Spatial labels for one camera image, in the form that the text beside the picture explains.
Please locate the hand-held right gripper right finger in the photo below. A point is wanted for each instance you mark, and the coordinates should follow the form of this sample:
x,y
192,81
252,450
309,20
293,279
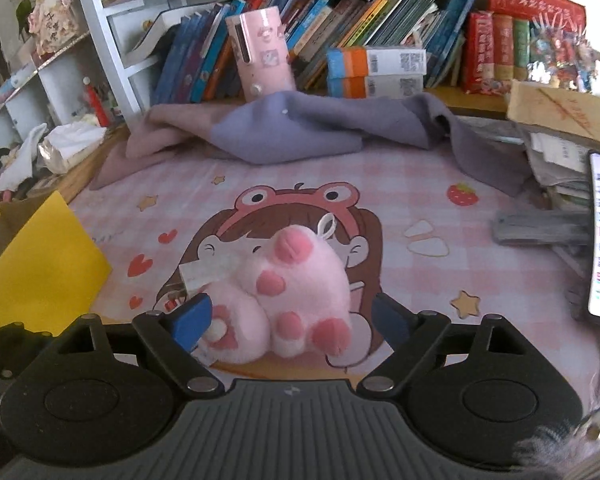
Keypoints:
x,y
390,317

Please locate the pink cylindrical device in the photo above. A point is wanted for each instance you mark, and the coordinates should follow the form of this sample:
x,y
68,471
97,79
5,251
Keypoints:
x,y
262,55

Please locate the white garment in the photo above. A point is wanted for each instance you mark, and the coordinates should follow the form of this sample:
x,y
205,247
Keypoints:
x,y
22,157

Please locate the white tissue pack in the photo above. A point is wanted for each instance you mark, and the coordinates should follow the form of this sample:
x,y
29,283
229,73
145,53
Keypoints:
x,y
72,145

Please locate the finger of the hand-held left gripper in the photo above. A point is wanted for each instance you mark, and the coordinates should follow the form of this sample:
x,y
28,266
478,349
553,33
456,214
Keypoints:
x,y
10,335

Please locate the red white bottle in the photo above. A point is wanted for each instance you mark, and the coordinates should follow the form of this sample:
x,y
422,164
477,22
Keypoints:
x,y
96,105

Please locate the row of leaning books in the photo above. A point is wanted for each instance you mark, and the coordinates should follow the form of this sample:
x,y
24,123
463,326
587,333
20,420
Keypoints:
x,y
330,25

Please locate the colourful shiny toy bundle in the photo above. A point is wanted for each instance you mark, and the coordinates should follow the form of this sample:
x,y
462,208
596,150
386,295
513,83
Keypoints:
x,y
560,55

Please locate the yellow cardboard box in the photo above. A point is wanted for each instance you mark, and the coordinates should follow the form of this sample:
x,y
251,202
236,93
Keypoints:
x,y
45,280

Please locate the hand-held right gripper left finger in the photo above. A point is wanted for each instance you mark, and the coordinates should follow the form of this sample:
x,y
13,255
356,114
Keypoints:
x,y
192,317

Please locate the grey stapler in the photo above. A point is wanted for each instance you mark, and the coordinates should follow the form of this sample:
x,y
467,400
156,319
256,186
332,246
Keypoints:
x,y
540,227

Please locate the pink printed tablecloth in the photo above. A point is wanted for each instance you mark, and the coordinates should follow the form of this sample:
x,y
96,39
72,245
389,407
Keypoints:
x,y
405,195

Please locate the brown paper envelope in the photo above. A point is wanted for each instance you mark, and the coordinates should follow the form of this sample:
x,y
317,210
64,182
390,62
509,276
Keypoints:
x,y
560,107

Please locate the pink plush toy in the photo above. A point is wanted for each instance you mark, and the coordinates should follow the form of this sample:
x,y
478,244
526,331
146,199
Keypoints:
x,y
300,285

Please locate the grey purple cloth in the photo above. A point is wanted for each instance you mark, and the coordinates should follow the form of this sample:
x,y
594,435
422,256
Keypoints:
x,y
290,135

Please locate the white bookshelf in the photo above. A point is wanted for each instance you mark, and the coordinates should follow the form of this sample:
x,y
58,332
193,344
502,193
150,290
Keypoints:
x,y
110,45

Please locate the orange blue white carton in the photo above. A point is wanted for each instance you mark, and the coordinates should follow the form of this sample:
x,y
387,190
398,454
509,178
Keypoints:
x,y
380,86
380,62

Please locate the stack of papers and booklets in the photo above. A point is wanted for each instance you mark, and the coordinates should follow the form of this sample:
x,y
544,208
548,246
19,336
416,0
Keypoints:
x,y
560,170

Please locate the pink cartoon figurine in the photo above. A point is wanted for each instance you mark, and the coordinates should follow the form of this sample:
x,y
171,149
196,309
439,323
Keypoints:
x,y
52,15

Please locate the red book set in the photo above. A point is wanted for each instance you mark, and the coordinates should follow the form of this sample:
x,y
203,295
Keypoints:
x,y
495,45

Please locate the white side shelf unit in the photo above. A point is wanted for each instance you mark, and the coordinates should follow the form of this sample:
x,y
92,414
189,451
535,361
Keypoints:
x,y
45,90

